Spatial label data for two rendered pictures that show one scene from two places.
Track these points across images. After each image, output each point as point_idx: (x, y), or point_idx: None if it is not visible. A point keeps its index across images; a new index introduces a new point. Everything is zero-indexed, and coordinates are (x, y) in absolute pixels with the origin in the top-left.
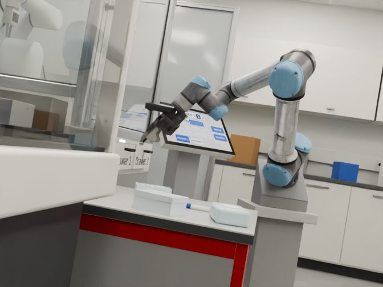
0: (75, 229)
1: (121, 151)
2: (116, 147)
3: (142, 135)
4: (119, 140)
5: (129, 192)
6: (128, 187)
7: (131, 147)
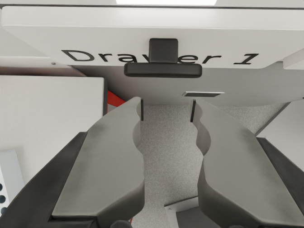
0: None
1: (113, 44)
2: (37, 35)
3: (124, 103)
4: (115, 1)
5: (7, 141)
6: (97, 115)
7: (261, 35)
